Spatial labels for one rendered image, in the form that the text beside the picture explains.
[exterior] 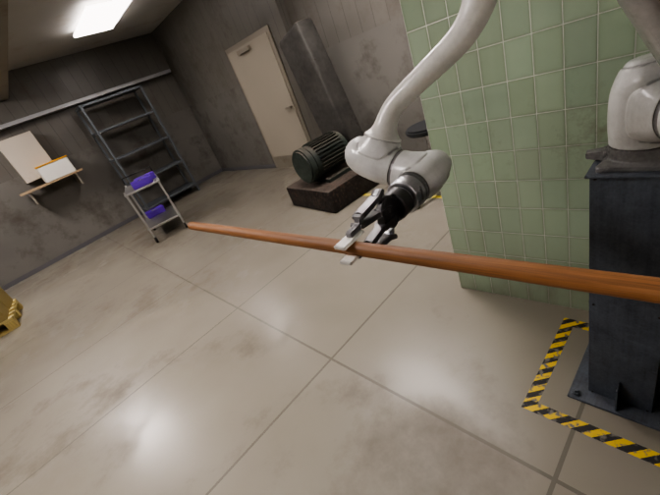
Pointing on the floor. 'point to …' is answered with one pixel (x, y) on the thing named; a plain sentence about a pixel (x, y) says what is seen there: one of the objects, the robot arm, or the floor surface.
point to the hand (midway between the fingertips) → (352, 247)
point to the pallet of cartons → (9, 312)
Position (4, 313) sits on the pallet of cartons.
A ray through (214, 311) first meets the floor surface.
